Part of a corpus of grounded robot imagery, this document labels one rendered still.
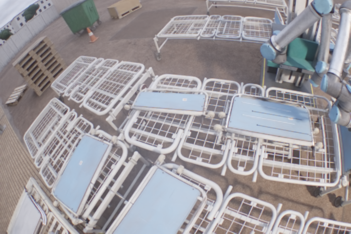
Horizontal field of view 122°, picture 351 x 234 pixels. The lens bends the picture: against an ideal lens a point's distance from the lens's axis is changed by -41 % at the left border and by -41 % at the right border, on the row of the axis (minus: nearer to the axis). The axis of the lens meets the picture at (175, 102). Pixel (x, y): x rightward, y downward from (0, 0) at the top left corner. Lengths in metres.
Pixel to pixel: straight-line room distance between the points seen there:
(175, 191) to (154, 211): 0.20
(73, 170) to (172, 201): 0.95
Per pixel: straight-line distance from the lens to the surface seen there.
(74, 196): 1.58
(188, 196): 1.13
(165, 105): 1.52
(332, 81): 0.98
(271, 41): 1.36
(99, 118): 2.65
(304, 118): 1.50
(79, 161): 1.63
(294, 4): 1.61
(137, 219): 1.19
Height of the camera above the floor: 1.66
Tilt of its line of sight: 48 degrees down
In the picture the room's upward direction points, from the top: 19 degrees counter-clockwise
